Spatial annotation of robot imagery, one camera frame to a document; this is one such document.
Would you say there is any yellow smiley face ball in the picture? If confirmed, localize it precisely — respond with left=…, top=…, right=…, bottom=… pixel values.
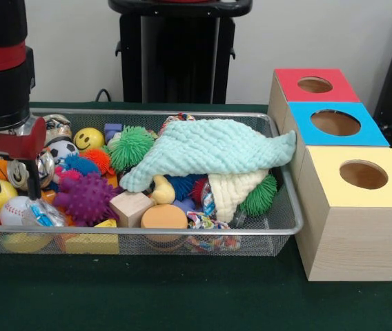
left=74, top=128, right=105, bottom=152

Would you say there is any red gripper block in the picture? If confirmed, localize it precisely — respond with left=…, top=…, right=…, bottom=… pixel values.
left=0, top=117, right=47, bottom=201

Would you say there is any purple spiky ball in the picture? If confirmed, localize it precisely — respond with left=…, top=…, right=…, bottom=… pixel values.
left=52, top=172, right=121, bottom=227

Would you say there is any wooden three-hole sorting box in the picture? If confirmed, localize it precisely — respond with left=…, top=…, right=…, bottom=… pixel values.
left=267, top=68, right=392, bottom=282

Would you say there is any orange round disc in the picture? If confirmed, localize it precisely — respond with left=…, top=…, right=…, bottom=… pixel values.
left=140, top=204, right=188, bottom=243

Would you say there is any wooden cube block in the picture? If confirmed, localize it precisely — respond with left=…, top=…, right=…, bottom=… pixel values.
left=109, top=190, right=155, bottom=228

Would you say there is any crushed silver can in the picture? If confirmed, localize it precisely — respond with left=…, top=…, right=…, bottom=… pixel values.
left=4, top=152, right=56, bottom=191

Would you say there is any dark green table cloth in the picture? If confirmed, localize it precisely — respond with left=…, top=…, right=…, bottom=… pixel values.
left=0, top=102, right=392, bottom=331

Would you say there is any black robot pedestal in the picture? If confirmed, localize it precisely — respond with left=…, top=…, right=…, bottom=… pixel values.
left=108, top=0, right=253, bottom=104

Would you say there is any green spiky ball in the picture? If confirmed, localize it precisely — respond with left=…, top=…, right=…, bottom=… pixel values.
left=109, top=126, right=156, bottom=173
left=239, top=174, right=278, bottom=217

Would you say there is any mint green cloth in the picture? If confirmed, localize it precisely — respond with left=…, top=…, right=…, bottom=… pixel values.
left=119, top=119, right=298, bottom=194

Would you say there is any cream knitted cloth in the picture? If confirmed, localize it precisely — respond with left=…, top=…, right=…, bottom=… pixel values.
left=207, top=168, right=270, bottom=223

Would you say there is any clear mesh bin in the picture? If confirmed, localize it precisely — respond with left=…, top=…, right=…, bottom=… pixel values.
left=0, top=108, right=304, bottom=257

